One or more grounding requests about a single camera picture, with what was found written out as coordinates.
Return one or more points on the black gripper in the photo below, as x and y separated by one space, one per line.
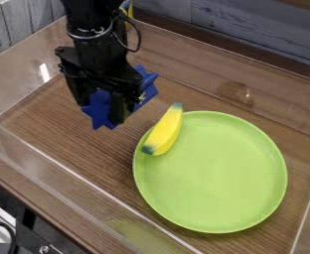
96 64

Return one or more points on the blue star-shaped block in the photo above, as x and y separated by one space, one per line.
98 108

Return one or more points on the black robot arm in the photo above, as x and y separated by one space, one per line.
96 15

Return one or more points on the green round plate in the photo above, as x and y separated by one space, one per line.
221 180

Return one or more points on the yellow toy banana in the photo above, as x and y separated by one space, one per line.
164 135

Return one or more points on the yellow labelled tin can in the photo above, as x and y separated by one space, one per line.
126 9

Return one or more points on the clear acrylic enclosure wall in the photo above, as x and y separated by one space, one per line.
70 172

